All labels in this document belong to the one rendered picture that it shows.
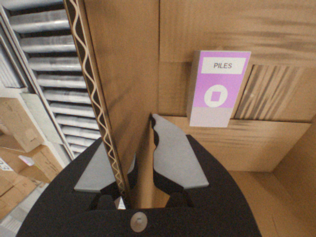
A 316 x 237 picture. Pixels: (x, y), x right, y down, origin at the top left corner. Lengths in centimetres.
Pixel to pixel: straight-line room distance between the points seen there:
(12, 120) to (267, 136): 97
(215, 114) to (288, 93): 14
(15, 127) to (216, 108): 88
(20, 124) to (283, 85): 98
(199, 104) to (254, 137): 16
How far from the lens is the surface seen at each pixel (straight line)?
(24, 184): 497
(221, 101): 17
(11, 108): 88
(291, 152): 37
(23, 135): 91
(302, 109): 32
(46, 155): 101
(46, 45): 59
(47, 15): 56
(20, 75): 83
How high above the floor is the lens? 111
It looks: 57 degrees down
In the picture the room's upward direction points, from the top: 157 degrees counter-clockwise
